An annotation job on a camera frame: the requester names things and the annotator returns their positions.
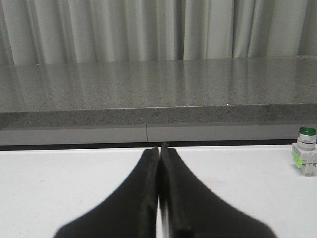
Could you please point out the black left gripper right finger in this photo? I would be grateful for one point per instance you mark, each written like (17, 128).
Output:
(190, 210)

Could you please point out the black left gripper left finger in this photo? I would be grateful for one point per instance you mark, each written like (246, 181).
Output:
(129, 212)

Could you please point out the grey stone counter ledge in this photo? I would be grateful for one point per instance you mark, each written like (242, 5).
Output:
(242, 101)

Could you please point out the grey pleated curtain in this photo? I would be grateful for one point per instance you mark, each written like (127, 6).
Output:
(34, 32)

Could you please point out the green pushbutton switch white body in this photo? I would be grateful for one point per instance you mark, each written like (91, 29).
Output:
(304, 151)

